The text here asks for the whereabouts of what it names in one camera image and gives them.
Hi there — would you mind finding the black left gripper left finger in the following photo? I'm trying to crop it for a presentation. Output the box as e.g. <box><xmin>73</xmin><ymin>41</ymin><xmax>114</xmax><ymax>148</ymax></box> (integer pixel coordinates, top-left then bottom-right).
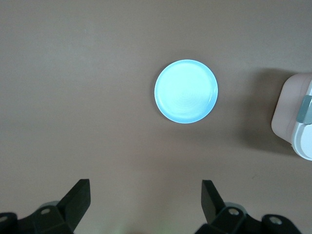
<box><xmin>0</xmin><ymin>179</ymin><xmax>91</xmax><ymax>234</ymax></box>

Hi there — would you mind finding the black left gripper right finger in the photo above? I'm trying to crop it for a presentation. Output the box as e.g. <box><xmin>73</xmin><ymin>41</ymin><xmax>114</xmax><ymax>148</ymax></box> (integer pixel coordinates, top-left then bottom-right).
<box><xmin>196</xmin><ymin>179</ymin><xmax>302</xmax><ymax>234</ymax></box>

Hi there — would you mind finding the white lidded storage box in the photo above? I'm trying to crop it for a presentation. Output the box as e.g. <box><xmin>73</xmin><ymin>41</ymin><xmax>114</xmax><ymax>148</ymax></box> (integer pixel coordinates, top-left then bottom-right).
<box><xmin>271</xmin><ymin>72</ymin><xmax>312</xmax><ymax>161</ymax></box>

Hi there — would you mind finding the light blue round plate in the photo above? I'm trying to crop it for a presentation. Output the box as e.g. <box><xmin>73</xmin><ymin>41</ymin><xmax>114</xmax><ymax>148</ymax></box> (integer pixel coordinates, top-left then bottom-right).
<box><xmin>154</xmin><ymin>59</ymin><xmax>219</xmax><ymax>124</ymax></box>

